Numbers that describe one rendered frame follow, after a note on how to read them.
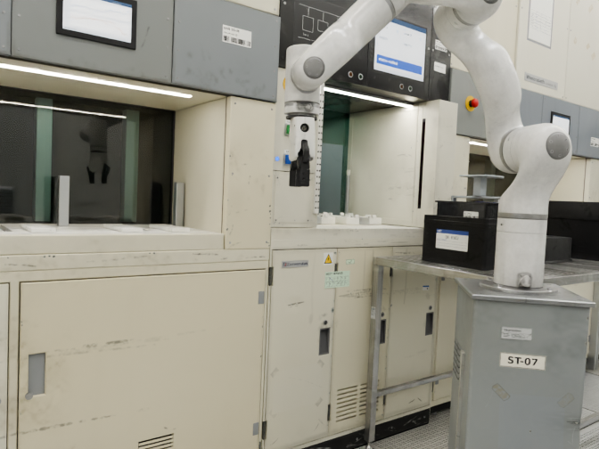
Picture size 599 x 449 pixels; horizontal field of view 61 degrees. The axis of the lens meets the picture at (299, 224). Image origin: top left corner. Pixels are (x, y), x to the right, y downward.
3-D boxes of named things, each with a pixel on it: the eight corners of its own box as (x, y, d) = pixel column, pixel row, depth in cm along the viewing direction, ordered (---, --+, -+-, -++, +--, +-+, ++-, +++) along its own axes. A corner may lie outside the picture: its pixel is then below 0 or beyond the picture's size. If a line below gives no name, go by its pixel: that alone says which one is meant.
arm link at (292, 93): (324, 102, 116) (315, 108, 126) (327, 43, 116) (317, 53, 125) (288, 99, 115) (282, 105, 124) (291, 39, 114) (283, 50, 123)
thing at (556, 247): (533, 265, 193) (536, 230, 192) (467, 255, 217) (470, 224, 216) (573, 262, 210) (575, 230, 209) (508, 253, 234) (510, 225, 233)
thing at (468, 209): (430, 258, 191) (435, 174, 190) (464, 257, 203) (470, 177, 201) (487, 267, 171) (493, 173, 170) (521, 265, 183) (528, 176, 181)
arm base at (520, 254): (569, 297, 124) (574, 222, 123) (487, 292, 126) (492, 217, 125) (544, 285, 142) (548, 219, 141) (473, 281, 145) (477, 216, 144)
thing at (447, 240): (420, 260, 191) (422, 214, 190) (467, 257, 207) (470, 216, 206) (483, 271, 168) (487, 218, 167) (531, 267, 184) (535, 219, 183)
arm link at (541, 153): (528, 217, 140) (534, 131, 139) (577, 222, 122) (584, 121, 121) (488, 216, 138) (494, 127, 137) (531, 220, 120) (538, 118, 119)
